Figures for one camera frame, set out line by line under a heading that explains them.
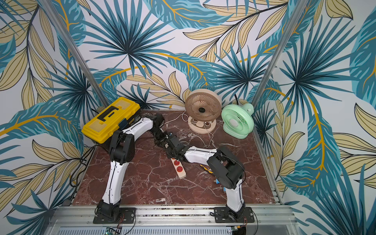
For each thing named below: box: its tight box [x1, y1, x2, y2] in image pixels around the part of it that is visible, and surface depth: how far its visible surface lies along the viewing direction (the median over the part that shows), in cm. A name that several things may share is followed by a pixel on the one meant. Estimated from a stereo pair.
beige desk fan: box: [184, 88, 222, 134], surface depth 94 cm
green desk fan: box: [221, 103, 255, 140], surface depth 88 cm
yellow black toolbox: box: [81, 96, 142, 144], surface depth 92 cm
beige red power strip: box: [170, 157, 187, 180], surface depth 88 cm
